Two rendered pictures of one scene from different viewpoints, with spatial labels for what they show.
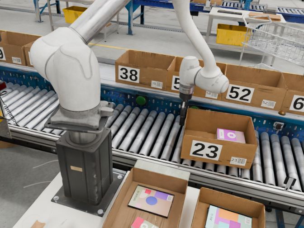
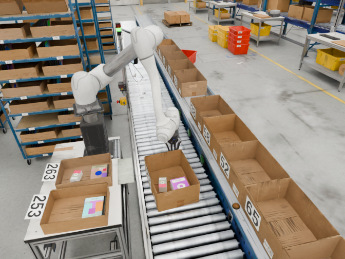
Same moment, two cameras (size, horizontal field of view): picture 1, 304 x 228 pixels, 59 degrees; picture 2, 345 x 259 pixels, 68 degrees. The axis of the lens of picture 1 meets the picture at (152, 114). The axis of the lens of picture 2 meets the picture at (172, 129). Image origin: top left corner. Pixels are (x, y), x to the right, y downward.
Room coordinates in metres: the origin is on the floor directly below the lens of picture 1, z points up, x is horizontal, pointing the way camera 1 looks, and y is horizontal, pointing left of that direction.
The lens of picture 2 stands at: (0.76, -1.61, 2.10)
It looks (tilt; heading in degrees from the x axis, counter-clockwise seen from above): 33 degrees down; 65
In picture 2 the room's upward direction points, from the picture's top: 2 degrees counter-clockwise
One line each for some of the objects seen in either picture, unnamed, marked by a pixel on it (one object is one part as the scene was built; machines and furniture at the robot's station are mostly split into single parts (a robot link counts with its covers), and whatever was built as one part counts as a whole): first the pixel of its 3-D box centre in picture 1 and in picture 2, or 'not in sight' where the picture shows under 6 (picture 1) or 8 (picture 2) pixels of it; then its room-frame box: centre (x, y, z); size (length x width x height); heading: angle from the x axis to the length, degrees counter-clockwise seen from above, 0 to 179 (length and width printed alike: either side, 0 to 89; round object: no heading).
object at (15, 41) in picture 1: (15, 48); (181, 70); (2.21, 1.20, 0.96); 0.39 x 0.29 x 0.17; 76
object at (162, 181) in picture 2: not in sight; (162, 184); (1.24, -0.37, 0.78); 0.10 x 0.06 x 0.05; 66
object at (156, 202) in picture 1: (151, 200); (99, 173); (0.85, -0.02, 0.76); 0.19 x 0.14 x 0.02; 74
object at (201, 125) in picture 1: (216, 136); (170, 178); (1.29, -0.39, 0.83); 0.39 x 0.29 x 0.17; 81
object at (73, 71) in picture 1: (76, 73); (83, 86); (0.91, 0.29, 1.36); 0.18 x 0.16 x 0.22; 44
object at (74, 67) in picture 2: not in sight; (64, 65); (0.85, 1.47, 1.19); 0.40 x 0.30 x 0.10; 166
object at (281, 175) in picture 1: (278, 159); (190, 232); (1.24, -0.77, 0.72); 0.52 x 0.05 x 0.05; 166
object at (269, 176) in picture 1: (267, 157); (188, 223); (1.26, -0.71, 0.72); 0.52 x 0.05 x 0.05; 166
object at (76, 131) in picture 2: not in sight; (79, 125); (0.85, 1.46, 0.39); 0.40 x 0.30 x 0.10; 166
